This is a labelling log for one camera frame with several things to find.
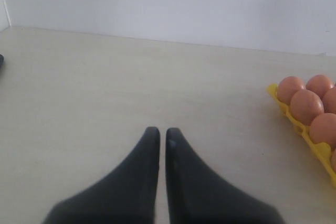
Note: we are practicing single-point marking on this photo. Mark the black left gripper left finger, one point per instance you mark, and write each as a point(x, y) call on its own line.
point(125, 195)

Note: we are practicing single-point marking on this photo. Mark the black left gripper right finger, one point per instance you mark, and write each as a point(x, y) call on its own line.
point(197, 194)

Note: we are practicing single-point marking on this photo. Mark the yellow plastic egg tray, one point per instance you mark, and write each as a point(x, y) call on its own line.
point(321, 151)

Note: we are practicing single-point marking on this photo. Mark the brown egg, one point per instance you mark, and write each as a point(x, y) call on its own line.
point(333, 160)
point(329, 101)
point(305, 106)
point(322, 129)

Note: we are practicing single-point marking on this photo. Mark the brown egg packed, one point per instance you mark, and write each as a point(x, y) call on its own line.
point(319, 84)
point(288, 87)

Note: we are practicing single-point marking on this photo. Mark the dark cloth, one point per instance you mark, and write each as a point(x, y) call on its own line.
point(2, 59)

